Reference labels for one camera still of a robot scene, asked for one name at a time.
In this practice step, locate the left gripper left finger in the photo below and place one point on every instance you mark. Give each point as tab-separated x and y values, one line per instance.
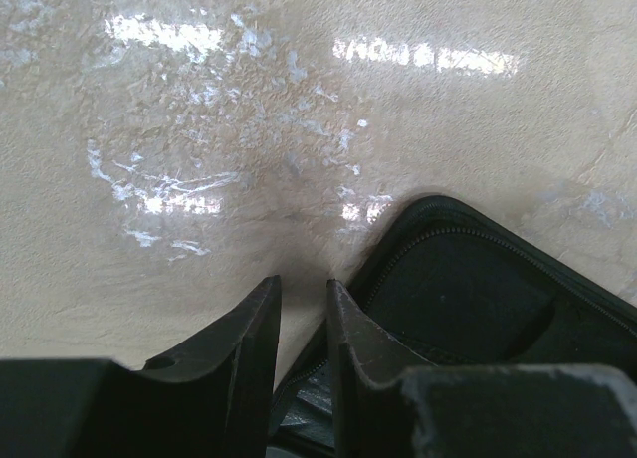
209	396

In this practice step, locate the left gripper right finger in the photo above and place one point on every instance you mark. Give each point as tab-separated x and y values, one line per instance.
387	401

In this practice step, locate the black tool case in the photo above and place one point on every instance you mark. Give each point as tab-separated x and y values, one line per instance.
458	289

